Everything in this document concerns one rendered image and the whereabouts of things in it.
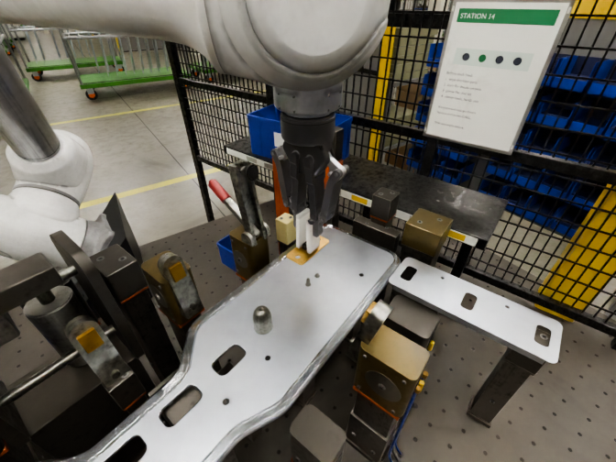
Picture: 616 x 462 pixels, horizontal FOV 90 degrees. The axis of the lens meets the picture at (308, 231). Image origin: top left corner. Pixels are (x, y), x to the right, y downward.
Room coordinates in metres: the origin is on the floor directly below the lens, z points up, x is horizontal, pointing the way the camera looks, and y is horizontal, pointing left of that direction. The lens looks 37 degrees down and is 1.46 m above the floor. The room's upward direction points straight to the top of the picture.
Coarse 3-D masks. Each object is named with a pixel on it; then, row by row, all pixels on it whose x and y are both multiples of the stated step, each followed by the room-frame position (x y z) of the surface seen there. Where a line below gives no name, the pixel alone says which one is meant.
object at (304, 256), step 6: (324, 240) 0.45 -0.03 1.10; (306, 246) 0.42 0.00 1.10; (324, 246) 0.43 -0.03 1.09; (294, 252) 0.41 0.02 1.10; (300, 252) 0.41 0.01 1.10; (306, 252) 0.41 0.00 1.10; (312, 252) 0.41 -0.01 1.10; (294, 258) 0.40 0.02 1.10; (300, 258) 0.40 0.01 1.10; (306, 258) 0.40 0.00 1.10; (300, 264) 0.38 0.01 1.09
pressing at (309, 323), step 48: (336, 240) 0.57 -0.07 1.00; (240, 288) 0.41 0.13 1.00; (288, 288) 0.42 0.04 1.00; (336, 288) 0.42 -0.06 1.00; (192, 336) 0.31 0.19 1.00; (240, 336) 0.31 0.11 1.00; (288, 336) 0.31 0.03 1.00; (336, 336) 0.31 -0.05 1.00; (192, 384) 0.23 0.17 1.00; (240, 384) 0.23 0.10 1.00; (288, 384) 0.23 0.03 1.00; (144, 432) 0.16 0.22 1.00; (192, 432) 0.16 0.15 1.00; (240, 432) 0.17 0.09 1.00
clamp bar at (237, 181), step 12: (228, 168) 0.52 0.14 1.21; (240, 168) 0.52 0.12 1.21; (252, 168) 0.50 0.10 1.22; (240, 180) 0.51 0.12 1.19; (252, 180) 0.50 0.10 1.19; (240, 192) 0.50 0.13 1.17; (252, 192) 0.53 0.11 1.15; (240, 204) 0.51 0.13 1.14; (252, 204) 0.53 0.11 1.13; (252, 216) 0.52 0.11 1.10; (252, 228) 0.50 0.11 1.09; (264, 228) 0.52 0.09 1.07
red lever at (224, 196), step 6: (210, 180) 0.59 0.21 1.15; (210, 186) 0.58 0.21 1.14; (216, 186) 0.57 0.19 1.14; (216, 192) 0.56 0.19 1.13; (222, 192) 0.56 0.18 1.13; (222, 198) 0.56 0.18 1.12; (228, 198) 0.56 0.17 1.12; (228, 204) 0.55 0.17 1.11; (234, 204) 0.55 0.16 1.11; (234, 210) 0.54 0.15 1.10; (240, 216) 0.53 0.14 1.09; (240, 222) 0.53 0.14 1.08; (258, 234) 0.51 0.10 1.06
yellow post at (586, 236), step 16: (608, 208) 0.61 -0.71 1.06; (592, 224) 0.62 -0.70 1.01; (608, 224) 0.60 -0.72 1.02; (560, 256) 0.68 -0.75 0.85; (576, 256) 0.61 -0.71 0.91; (592, 256) 0.59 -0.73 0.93; (608, 256) 0.58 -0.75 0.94; (560, 272) 0.61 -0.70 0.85; (576, 272) 0.60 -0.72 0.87; (592, 272) 0.58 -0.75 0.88; (608, 272) 0.56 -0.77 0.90; (560, 288) 0.60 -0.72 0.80; (576, 288) 0.58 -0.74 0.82; (576, 304) 0.57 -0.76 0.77
